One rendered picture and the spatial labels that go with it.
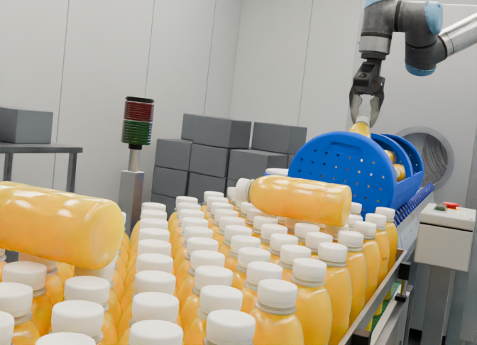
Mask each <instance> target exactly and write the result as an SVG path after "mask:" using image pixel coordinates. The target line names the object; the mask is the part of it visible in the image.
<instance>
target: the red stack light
mask: <svg viewBox="0 0 477 345"><path fill-rule="evenodd" d="M124 103H125V104H124V105H125V106H124V116H123V119H127V120H133V121H146V122H153V113H154V106H155V105H154V104H149V103H142V102H130V101H125V102H124Z"/></svg>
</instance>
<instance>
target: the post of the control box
mask: <svg viewBox="0 0 477 345"><path fill-rule="evenodd" d="M451 272H452V269H448V268H440V267H436V266H432V267H431V273H430V278H429V287H428V293H427V302H426V307H425V313H424V322H423V328H422V337H421V342H420V345H441V344H442V335H443V330H444V320H445V315H446V306H447V301H448V296H449V286H450V281H451Z"/></svg>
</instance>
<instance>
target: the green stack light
mask: <svg viewBox="0 0 477 345"><path fill-rule="evenodd" d="M122 125H123V126H122V134H121V135H122V137H121V142H122V143H130V144H136V145H146V146H149V145H150V142H151V135H152V125H153V123H152V122H146V121H133V120H127V119H124V120H123V124H122Z"/></svg>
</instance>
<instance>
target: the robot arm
mask: <svg viewBox="0 0 477 345"><path fill-rule="evenodd" d="M442 25H443V7H442V5H441V3H439V2H437V1H429V0H428V1H410V0H366V2H365V6H364V9H363V22H362V27H361V37H360V40H358V44H359V49H358V51H359V52H360V53H361V58H363V59H367V62H363V63H362V65H361V66H360V68H359V69H358V71H357V73H356V74H355V76H354V78H353V85H352V88H351V90H350V92H349V104H350V110H351V119H352V122H353V124H355V123H356V119H357V115H358V113H359V110H358V108H359V106H360V105H361V104H362V101H363V100H362V98H361V95H363V94H368V95H371V96H373V95H374V98H372V99H371V100H370V106H371V112H370V115H371V119H370V121H369V122H370V123H369V124H370V128H372V127H373V125H374V124H375V123H376V121H377V118H378V115H379V113H380V108H381V106H382V104H383V101H384V98H385V93H384V85H385V78H384V77H381V76H380V69H381V64H382V60H385V56H386V55H389V54H390V46H391V40H392V36H393V32H401V33H405V68H406V70H407V71H408V72H409V73H410V74H412V75H415V76H419V77H424V76H428V75H431V74H432V73H433V72H434V71H435V70H436V68H437V66H436V64H438V63H440V62H442V61H444V60H446V59H447V58H448V57H451V56H452V55H455V54H457V53H459V52H461V51H462V50H465V49H467V48H469V47H471V46H472V45H475V44H477V13H475V14H473V15H471V16H468V17H466V18H464V19H462V20H460V21H458V22H456V23H453V24H451V25H450V26H447V27H446V28H443V29H442ZM381 83H382V85H381Z"/></svg>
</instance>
